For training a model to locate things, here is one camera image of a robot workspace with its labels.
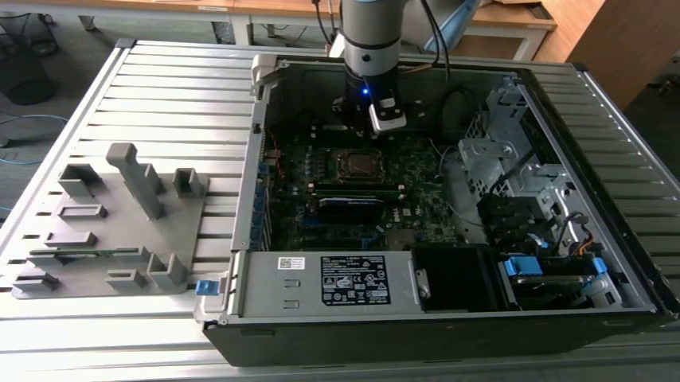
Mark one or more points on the silver CPU chip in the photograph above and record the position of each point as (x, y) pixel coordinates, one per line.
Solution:
(353, 161)

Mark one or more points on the thin metal locking lever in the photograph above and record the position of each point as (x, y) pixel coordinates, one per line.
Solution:
(365, 171)

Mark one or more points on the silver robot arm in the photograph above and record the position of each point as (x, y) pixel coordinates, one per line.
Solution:
(371, 40)

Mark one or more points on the black graphics card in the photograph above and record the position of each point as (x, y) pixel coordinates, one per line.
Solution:
(350, 213)

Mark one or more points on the silver metal drive cage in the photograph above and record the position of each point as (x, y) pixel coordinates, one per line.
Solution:
(484, 155)

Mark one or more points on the green motherboard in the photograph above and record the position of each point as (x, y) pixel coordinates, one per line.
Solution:
(425, 207)

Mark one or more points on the silver chipset heatsink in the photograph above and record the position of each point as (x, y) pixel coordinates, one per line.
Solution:
(399, 238)

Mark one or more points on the grey power supply unit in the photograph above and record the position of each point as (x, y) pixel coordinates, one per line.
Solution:
(266, 286)

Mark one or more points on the blue disk carrier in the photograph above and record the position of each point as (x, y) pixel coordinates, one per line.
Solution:
(522, 266)

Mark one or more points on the blue plastic case latch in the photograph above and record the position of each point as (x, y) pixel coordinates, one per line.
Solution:
(206, 288)

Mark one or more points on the wooden cabinet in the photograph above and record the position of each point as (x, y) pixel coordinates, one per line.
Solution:
(626, 40)

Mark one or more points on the grey parts rack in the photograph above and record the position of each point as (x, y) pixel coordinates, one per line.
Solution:
(121, 238)

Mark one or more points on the black PC case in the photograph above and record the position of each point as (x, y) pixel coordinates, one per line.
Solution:
(371, 342)

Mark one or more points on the black waste bin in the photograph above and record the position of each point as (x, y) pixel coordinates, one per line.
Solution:
(29, 83)

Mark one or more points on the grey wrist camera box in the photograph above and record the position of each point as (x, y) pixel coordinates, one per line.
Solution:
(387, 115)

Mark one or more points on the black plastic bay bracket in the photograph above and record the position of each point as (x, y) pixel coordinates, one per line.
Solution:
(505, 219)

